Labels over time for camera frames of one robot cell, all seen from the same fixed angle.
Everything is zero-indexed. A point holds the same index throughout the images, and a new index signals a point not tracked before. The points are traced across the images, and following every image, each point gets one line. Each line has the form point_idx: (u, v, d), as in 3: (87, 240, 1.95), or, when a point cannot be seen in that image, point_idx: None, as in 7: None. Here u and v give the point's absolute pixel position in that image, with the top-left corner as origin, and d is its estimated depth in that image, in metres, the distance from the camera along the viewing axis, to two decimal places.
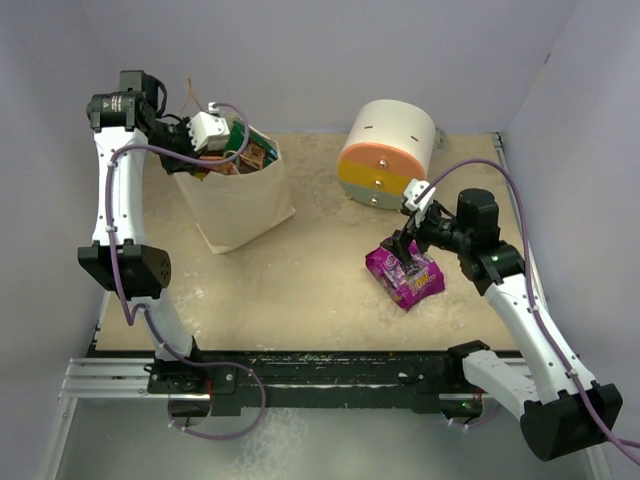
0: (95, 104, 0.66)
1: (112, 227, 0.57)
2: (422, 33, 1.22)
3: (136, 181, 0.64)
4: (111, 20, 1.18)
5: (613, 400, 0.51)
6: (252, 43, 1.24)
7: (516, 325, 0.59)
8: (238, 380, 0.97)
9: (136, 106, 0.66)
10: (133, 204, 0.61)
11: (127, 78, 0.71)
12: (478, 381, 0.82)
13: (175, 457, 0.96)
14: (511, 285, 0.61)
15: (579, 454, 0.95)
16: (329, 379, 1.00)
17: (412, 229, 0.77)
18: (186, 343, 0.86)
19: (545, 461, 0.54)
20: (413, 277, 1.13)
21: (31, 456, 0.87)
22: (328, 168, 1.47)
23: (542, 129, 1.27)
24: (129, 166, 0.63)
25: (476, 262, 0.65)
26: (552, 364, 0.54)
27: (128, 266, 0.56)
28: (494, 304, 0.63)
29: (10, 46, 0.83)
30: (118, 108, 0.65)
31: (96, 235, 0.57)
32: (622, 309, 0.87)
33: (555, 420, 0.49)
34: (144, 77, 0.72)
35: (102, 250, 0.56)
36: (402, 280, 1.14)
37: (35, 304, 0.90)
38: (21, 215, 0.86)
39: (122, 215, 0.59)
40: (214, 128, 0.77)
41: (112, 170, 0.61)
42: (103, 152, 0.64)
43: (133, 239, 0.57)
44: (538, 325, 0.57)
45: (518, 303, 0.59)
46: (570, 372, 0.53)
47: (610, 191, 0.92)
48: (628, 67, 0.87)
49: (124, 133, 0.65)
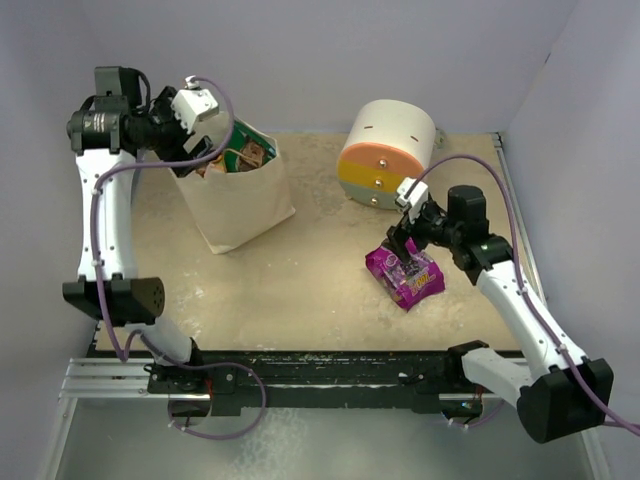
0: (76, 123, 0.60)
1: (99, 261, 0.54)
2: (422, 32, 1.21)
3: (124, 208, 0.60)
4: (109, 20, 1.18)
5: (604, 372, 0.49)
6: (251, 44, 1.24)
7: (506, 307, 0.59)
8: (238, 380, 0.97)
9: (121, 124, 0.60)
10: (122, 234, 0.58)
11: (103, 78, 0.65)
12: (479, 377, 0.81)
13: (176, 457, 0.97)
14: (501, 270, 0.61)
15: (579, 454, 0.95)
16: (329, 379, 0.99)
17: (407, 226, 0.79)
18: (182, 351, 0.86)
19: (542, 443, 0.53)
20: (413, 277, 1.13)
21: (31, 456, 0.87)
22: (328, 168, 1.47)
23: (542, 129, 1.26)
24: (115, 193, 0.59)
25: (468, 253, 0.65)
26: (542, 342, 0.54)
27: (118, 301, 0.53)
28: (485, 291, 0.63)
29: (7, 48, 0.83)
30: (102, 127, 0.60)
31: (82, 269, 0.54)
32: (621, 310, 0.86)
33: (546, 395, 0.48)
34: (123, 77, 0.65)
35: (88, 284, 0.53)
36: (402, 280, 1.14)
37: (36, 306, 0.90)
38: (21, 216, 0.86)
39: (108, 247, 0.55)
40: (200, 103, 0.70)
41: (96, 198, 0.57)
42: (86, 177, 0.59)
43: (121, 274, 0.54)
44: (528, 306, 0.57)
45: (507, 287, 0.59)
46: (559, 347, 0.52)
47: (610, 190, 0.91)
48: (629, 66, 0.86)
49: (110, 156, 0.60)
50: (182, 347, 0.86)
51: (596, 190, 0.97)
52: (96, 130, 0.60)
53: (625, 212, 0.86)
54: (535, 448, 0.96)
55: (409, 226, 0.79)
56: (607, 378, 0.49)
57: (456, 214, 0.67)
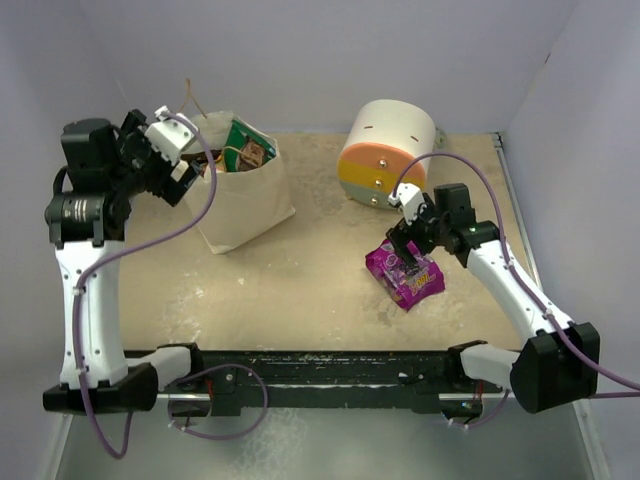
0: (55, 210, 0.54)
1: (82, 369, 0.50)
2: (421, 33, 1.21)
3: (110, 298, 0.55)
4: (109, 21, 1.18)
5: (590, 334, 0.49)
6: (251, 44, 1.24)
7: (494, 282, 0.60)
8: (238, 380, 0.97)
9: (104, 213, 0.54)
10: (109, 333, 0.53)
11: (74, 151, 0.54)
12: (475, 370, 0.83)
13: (176, 457, 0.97)
14: (487, 248, 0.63)
15: (578, 454, 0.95)
16: (329, 379, 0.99)
17: (405, 228, 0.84)
18: (179, 370, 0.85)
19: (534, 413, 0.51)
20: (413, 277, 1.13)
21: (31, 457, 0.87)
22: (328, 168, 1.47)
23: (542, 129, 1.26)
24: (100, 288, 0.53)
25: (457, 237, 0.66)
26: (529, 309, 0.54)
27: (105, 409, 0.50)
28: (475, 270, 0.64)
29: (7, 48, 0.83)
30: (83, 216, 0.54)
31: (64, 376, 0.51)
32: (621, 310, 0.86)
33: (534, 358, 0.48)
34: (97, 147, 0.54)
35: (73, 392, 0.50)
36: (402, 280, 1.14)
37: (35, 306, 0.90)
38: (21, 217, 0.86)
39: (93, 351, 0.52)
40: (178, 136, 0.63)
41: (79, 299, 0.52)
42: (67, 273, 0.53)
43: (109, 378, 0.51)
44: (514, 278, 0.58)
45: (494, 263, 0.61)
46: (545, 312, 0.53)
47: (610, 191, 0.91)
48: (629, 66, 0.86)
49: (92, 249, 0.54)
50: (180, 369, 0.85)
51: (595, 191, 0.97)
52: (76, 222, 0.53)
53: (625, 212, 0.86)
54: (534, 448, 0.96)
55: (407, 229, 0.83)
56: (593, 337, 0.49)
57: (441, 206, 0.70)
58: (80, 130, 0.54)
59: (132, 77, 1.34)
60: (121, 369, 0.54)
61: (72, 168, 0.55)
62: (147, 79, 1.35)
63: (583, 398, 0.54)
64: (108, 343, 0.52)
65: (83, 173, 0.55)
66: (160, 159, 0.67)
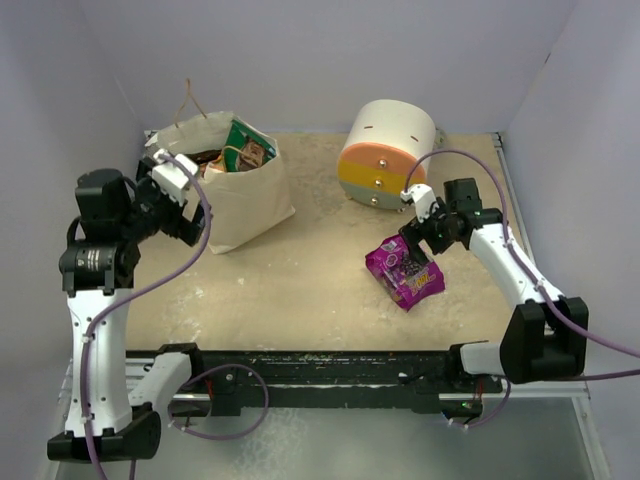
0: (68, 260, 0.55)
1: (87, 417, 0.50)
2: (421, 33, 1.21)
3: (120, 345, 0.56)
4: (109, 21, 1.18)
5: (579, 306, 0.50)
6: (251, 44, 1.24)
7: (492, 259, 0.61)
8: (238, 380, 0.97)
9: (115, 262, 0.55)
10: (115, 379, 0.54)
11: (86, 203, 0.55)
12: (474, 363, 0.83)
13: (176, 457, 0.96)
14: (489, 230, 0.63)
15: (578, 454, 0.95)
16: (328, 379, 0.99)
17: (416, 225, 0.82)
18: (179, 382, 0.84)
19: (519, 381, 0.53)
20: (413, 277, 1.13)
21: (31, 457, 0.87)
22: (328, 168, 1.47)
23: (542, 129, 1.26)
24: (109, 335, 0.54)
25: (461, 219, 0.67)
26: (521, 282, 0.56)
27: (108, 458, 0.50)
28: (475, 249, 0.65)
29: (6, 48, 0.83)
30: (95, 265, 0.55)
31: (69, 423, 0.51)
32: (620, 310, 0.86)
33: (521, 325, 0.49)
34: (108, 198, 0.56)
35: (76, 440, 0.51)
36: (402, 280, 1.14)
37: (35, 305, 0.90)
38: (21, 216, 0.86)
39: (100, 399, 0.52)
40: (178, 177, 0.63)
41: (88, 347, 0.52)
42: (78, 320, 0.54)
43: (113, 428, 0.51)
44: (511, 255, 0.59)
45: (494, 241, 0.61)
46: (537, 284, 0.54)
47: (610, 191, 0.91)
48: (629, 67, 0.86)
49: (102, 297, 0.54)
50: (180, 380, 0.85)
51: (595, 191, 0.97)
52: (89, 271, 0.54)
53: (625, 213, 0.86)
54: (534, 447, 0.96)
55: (418, 226, 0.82)
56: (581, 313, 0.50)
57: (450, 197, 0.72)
58: (91, 182, 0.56)
59: (132, 77, 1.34)
60: (126, 415, 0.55)
61: (85, 218, 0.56)
62: (147, 79, 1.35)
63: (569, 376, 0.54)
64: (113, 390, 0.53)
65: (96, 224, 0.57)
66: (169, 202, 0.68)
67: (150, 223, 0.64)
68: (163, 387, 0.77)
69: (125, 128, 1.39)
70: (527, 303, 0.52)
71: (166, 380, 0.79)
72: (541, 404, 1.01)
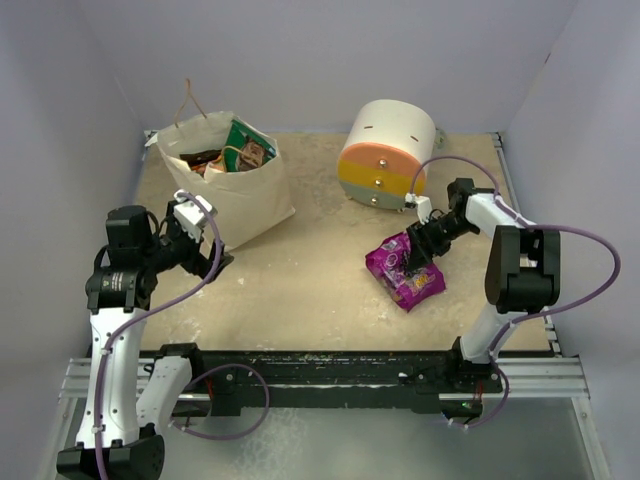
0: (94, 282, 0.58)
1: (99, 427, 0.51)
2: (421, 34, 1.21)
3: (135, 361, 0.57)
4: (109, 21, 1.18)
5: (552, 233, 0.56)
6: (250, 43, 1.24)
7: (483, 213, 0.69)
8: (238, 380, 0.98)
9: (137, 284, 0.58)
10: (127, 393, 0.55)
11: (113, 231, 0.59)
12: (470, 350, 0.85)
13: (176, 457, 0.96)
14: (483, 194, 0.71)
15: (579, 455, 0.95)
16: (329, 379, 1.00)
17: (419, 228, 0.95)
18: (178, 390, 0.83)
19: (500, 299, 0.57)
20: (412, 277, 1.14)
21: (32, 456, 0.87)
22: (328, 168, 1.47)
23: (542, 129, 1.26)
24: (126, 349, 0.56)
25: (461, 195, 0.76)
26: (503, 218, 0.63)
27: (113, 472, 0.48)
28: (471, 212, 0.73)
29: (5, 49, 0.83)
30: (119, 286, 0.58)
31: (80, 435, 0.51)
32: (620, 310, 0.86)
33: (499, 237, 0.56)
34: (134, 228, 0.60)
35: (84, 453, 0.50)
36: (402, 280, 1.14)
37: (35, 305, 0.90)
38: (21, 217, 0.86)
39: (111, 410, 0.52)
40: (194, 214, 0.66)
41: (105, 358, 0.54)
42: (98, 336, 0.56)
43: (121, 439, 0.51)
44: (497, 205, 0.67)
45: (483, 199, 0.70)
46: (515, 217, 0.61)
47: (610, 191, 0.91)
48: (628, 67, 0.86)
49: (122, 314, 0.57)
50: (179, 388, 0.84)
51: (595, 191, 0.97)
52: (113, 292, 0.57)
53: (624, 213, 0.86)
54: (534, 448, 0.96)
55: (421, 228, 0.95)
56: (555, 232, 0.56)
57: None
58: (120, 213, 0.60)
59: (132, 77, 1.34)
60: (133, 432, 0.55)
61: (111, 245, 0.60)
62: (148, 79, 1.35)
63: (550, 302, 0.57)
64: (125, 403, 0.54)
65: (121, 251, 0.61)
66: (188, 237, 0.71)
67: (168, 256, 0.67)
68: (164, 404, 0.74)
69: (125, 129, 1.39)
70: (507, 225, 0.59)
71: (162, 389, 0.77)
72: (541, 404, 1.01)
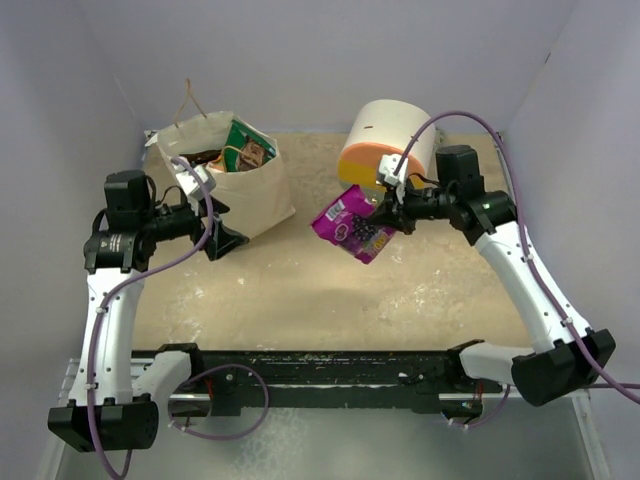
0: (93, 243, 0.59)
1: (92, 385, 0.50)
2: (420, 34, 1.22)
3: (129, 323, 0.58)
4: (109, 22, 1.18)
5: (605, 351, 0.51)
6: (250, 44, 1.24)
7: (509, 274, 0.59)
8: (238, 380, 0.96)
9: (136, 246, 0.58)
10: (121, 353, 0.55)
11: (112, 194, 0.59)
12: (475, 368, 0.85)
13: (176, 457, 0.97)
14: (504, 234, 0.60)
15: (578, 455, 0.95)
16: (329, 379, 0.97)
17: (398, 209, 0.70)
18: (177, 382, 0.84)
19: (537, 404, 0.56)
20: (369, 244, 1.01)
21: (32, 456, 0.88)
22: (328, 168, 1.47)
23: (541, 129, 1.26)
24: (121, 309, 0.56)
25: (468, 212, 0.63)
26: (547, 314, 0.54)
27: (105, 430, 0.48)
28: (485, 253, 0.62)
29: (6, 49, 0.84)
30: (117, 248, 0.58)
31: (73, 393, 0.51)
32: (620, 310, 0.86)
33: (551, 372, 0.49)
34: (132, 192, 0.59)
35: (77, 409, 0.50)
36: (359, 248, 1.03)
37: (36, 304, 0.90)
38: (21, 217, 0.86)
39: (105, 369, 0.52)
40: (189, 183, 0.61)
41: (101, 316, 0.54)
42: (93, 294, 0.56)
43: (114, 397, 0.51)
44: (531, 274, 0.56)
45: (511, 253, 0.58)
46: (565, 321, 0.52)
47: (609, 191, 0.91)
48: (628, 67, 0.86)
49: (120, 274, 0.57)
50: (178, 379, 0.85)
51: (594, 192, 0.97)
52: (110, 253, 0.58)
53: (624, 214, 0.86)
54: (534, 447, 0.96)
55: (401, 211, 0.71)
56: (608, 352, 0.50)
57: (447, 176, 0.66)
58: (120, 176, 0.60)
59: (131, 77, 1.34)
60: (127, 395, 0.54)
61: (110, 208, 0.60)
62: (148, 79, 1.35)
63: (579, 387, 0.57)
64: (119, 363, 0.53)
65: (119, 215, 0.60)
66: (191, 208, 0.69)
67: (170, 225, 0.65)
68: (161, 382, 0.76)
69: (125, 128, 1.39)
70: (558, 347, 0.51)
71: (158, 370, 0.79)
72: (540, 404, 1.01)
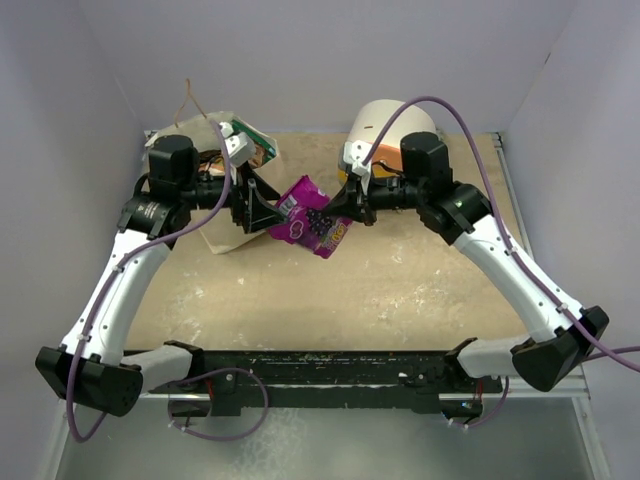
0: (132, 204, 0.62)
1: (85, 337, 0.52)
2: (420, 34, 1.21)
3: (138, 289, 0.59)
4: (109, 22, 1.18)
5: (597, 324, 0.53)
6: (250, 44, 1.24)
7: (495, 268, 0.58)
8: (238, 380, 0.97)
9: (167, 219, 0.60)
10: (122, 316, 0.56)
11: (156, 161, 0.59)
12: (476, 368, 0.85)
13: (176, 457, 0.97)
14: (482, 229, 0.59)
15: (578, 453, 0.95)
16: (329, 379, 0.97)
17: (363, 201, 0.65)
18: (172, 375, 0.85)
19: (545, 391, 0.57)
20: (327, 237, 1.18)
21: (32, 456, 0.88)
22: (328, 168, 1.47)
23: (541, 129, 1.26)
24: (136, 273, 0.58)
25: (441, 212, 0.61)
26: (542, 303, 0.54)
27: (85, 384, 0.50)
28: (466, 252, 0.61)
29: (6, 50, 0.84)
30: (150, 216, 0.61)
31: (67, 338, 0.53)
32: (620, 310, 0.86)
33: (557, 361, 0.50)
34: (174, 163, 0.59)
35: (64, 356, 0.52)
36: (318, 241, 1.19)
37: (36, 305, 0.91)
38: (22, 217, 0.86)
39: (102, 325, 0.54)
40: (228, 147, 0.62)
41: (115, 274, 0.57)
42: (115, 253, 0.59)
43: (100, 356, 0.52)
44: (517, 265, 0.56)
45: (494, 248, 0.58)
46: (560, 307, 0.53)
47: (609, 191, 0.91)
48: (627, 66, 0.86)
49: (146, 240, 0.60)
50: (175, 373, 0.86)
51: (594, 191, 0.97)
52: (144, 218, 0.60)
53: (623, 213, 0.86)
54: (535, 447, 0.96)
55: (366, 202, 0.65)
56: (601, 325, 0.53)
57: (418, 169, 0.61)
58: (166, 144, 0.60)
59: (131, 77, 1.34)
60: (115, 359, 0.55)
61: (152, 175, 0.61)
62: (147, 79, 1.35)
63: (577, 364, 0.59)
64: (117, 323, 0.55)
65: (160, 183, 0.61)
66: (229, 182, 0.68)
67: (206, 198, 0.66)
68: (157, 366, 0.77)
69: (125, 129, 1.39)
70: (559, 336, 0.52)
71: (155, 355, 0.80)
72: (540, 404, 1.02)
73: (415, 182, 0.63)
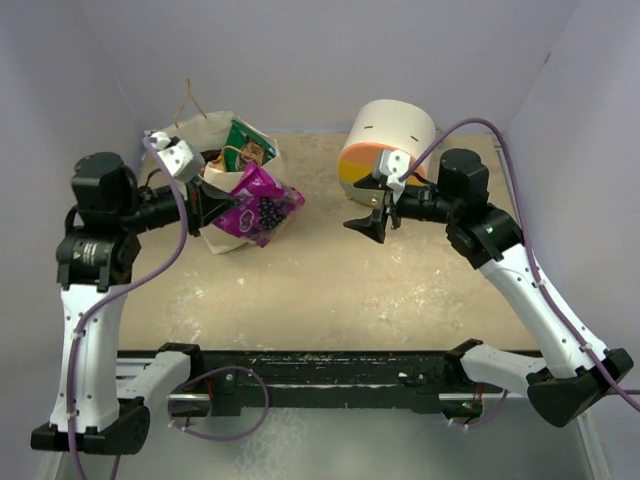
0: (66, 250, 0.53)
1: (73, 413, 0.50)
2: (421, 34, 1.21)
3: (109, 343, 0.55)
4: (109, 21, 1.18)
5: (620, 369, 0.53)
6: (250, 44, 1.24)
7: (519, 299, 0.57)
8: (239, 380, 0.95)
9: (113, 257, 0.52)
10: (104, 375, 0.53)
11: (81, 192, 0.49)
12: (479, 374, 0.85)
13: (175, 457, 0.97)
14: (514, 258, 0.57)
15: (579, 454, 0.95)
16: (329, 379, 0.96)
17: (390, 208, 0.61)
18: (175, 382, 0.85)
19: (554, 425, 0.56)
20: (271, 230, 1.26)
21: (31, 455, 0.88)
22: (328, 168, 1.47)
23: (541, 129, 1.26)
24: (100, 331, 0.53)
25: (471, 236, 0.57)
26: (565, 341, 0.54)
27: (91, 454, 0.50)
28: (491, 278, 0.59)
29: (7, 49, 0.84)
30: (92, 259, 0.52)
31: (54, 417, 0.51)
32: (619, 310, 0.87)
33: (578, 400, 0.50)
34: (104, 190, 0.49)
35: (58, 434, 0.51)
36: (262, 233, 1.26)
37: (36, 303, 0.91)
38: (22, 216, 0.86)
39: (86, 396, 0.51)
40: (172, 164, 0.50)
41: (77, 343, 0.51)
42: (69, 313, 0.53)
43: (97, 424, 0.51)
44: (545, 300, 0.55)
45: (521, 279, 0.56)
46: (584, 347, 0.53)
47: (609, 190, 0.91)
48: (629, 65, 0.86)
49: (96, 293, 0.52)
50: (175, 381, 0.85)
51: (594, 191, 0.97)
52: (85, 264, 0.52)
53: (623, 212, 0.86)
54: (535, 448, 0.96)
55: (393, 207, 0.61)
56: (623, 369, 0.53)
57: (456, 188, 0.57)
58: (88, 170, 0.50)
59: (131, 78, 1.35)
60: (112, 412, 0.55)
61: (81, 210, 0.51)
62: (148, 79, 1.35)
63: None
64: (99, 387, 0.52)
65: (94, 215, 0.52)
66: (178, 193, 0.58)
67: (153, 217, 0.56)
68: (158, 387, 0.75)
69: (125, 128, 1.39)
70: (580, 375, 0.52)
71: (151, 374, 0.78)
72: None
73: (448, 198, 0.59)
